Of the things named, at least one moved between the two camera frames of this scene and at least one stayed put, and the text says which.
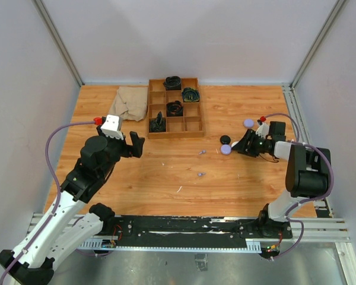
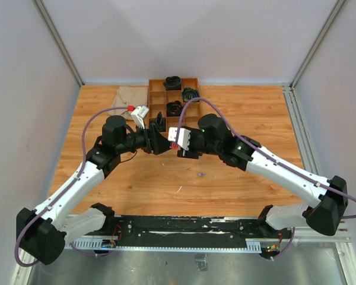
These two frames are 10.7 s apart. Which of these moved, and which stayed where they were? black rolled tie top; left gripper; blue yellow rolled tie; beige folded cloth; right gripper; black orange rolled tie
Moved: right gripper; left gripper
Stayed: blue yellow rolled tie; beige folded cloth; black rolled tie top; black orange rolled tie
